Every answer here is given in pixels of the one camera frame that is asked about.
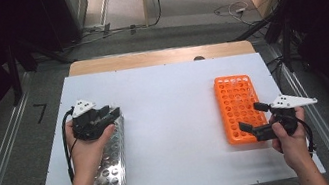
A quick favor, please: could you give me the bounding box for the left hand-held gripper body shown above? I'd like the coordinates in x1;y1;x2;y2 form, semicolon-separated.
67;95;117;144

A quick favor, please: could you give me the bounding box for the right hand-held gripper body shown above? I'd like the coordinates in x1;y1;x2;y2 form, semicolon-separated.
247;88;324;143

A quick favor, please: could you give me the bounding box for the orange plastic test tube rack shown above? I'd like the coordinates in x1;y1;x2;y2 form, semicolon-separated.
212;69;273;148

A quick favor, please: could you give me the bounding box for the silver metal test tube rack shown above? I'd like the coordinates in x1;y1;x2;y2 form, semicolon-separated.
78;104;136;185

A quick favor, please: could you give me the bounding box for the person's left hand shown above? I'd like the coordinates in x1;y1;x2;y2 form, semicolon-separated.
63;112;125;185

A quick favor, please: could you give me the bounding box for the person's right hand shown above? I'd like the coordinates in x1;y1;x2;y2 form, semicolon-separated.
266;106;314;169

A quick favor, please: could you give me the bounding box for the black tripod stand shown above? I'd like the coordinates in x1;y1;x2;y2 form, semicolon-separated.
1;30;81;107
224;6;305;84

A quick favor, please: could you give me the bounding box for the white board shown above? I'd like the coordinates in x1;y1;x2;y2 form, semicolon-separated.
17;37;327;185

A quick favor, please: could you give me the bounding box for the wooden table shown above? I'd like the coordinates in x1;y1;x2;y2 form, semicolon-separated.
65;31;256;85

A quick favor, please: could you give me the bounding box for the dark cabinet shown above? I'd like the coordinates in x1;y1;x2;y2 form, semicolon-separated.
39;0;96;54

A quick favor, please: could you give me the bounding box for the left hand-held gripper black cable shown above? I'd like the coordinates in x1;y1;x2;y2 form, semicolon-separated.
57;107;87;185

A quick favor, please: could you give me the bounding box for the hand-held gripper black cable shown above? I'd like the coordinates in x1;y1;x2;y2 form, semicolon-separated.
296;115;319;156
57;107;87;185

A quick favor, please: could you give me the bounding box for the right hand-held gripper black cable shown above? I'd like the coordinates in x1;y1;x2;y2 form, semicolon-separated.
296;115;319;156

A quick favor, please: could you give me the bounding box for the black floor cable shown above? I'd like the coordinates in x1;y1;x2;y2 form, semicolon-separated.
264;53;289;76

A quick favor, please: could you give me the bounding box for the grey floor cable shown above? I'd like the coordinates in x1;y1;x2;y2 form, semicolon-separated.
59;16;149;53

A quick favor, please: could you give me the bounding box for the white floor cable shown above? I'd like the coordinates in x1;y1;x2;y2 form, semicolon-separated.
212;0;263;32

